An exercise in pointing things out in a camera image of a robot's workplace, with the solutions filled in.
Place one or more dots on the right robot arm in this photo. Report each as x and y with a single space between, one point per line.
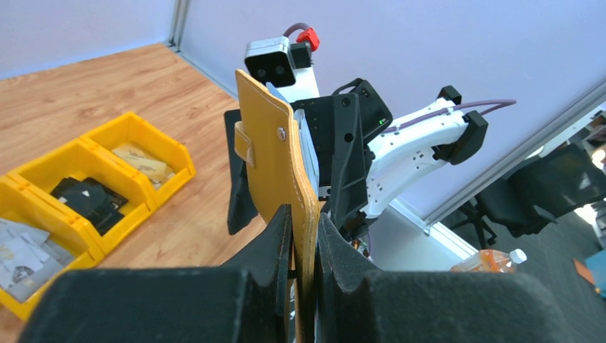
446 132

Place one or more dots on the grey cards pile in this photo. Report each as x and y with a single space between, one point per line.
29 259

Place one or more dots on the left yellow bin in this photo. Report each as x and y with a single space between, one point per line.
18 204

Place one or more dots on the yellow leather card holder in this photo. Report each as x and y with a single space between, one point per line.
267 138

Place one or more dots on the right yellow bin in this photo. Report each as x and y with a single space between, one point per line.
130 128

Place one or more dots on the tan cards pile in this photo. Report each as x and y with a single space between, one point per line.
158 172

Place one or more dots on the orange drink bottle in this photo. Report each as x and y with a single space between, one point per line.
490 260

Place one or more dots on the yellow bin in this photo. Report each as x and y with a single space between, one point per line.
130 128
79 160
18 204

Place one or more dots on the middle yellow bin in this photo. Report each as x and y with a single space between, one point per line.
79 160

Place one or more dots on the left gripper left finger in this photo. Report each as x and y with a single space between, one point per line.
244 299

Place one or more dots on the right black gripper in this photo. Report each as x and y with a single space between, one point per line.
341 126

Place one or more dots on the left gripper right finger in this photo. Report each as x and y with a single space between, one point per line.
359 302

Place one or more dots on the black card holders pile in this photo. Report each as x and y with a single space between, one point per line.
91 199

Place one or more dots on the black office chair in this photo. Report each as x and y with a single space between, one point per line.
535 195

